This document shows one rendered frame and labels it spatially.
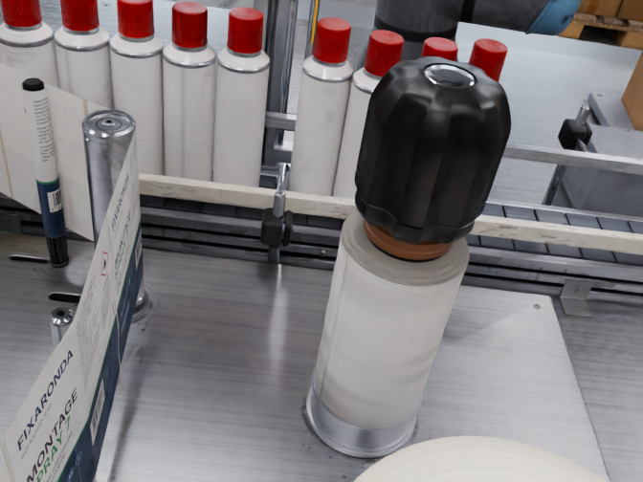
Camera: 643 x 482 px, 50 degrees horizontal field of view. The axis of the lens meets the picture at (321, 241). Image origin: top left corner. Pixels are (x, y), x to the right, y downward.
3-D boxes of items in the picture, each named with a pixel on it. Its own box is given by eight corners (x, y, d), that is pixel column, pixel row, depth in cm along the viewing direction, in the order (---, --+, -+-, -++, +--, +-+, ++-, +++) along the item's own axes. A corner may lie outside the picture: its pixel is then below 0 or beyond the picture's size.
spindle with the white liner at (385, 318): (302, 452, 53) (370, 103, 34) (308, 362, 59) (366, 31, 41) (418, 465, 53) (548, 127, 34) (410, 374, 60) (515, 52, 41)
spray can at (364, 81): (322, 215, 76) (351, 38, 63) (340, 191, 80) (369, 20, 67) (366, 230, 75) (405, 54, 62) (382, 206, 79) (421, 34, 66)
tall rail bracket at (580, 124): (539, 244, 85) (587, 128, 75) (526, 209, 91) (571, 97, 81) (564, 248, 85) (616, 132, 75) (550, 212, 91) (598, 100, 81)
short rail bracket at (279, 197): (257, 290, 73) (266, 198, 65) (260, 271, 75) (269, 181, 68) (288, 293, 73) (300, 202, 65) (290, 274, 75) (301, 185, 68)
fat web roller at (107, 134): (89, 318, 60) (67, 133, 48) (103, 283, 64) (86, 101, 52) (142, 324, 60) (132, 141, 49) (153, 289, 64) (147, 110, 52)
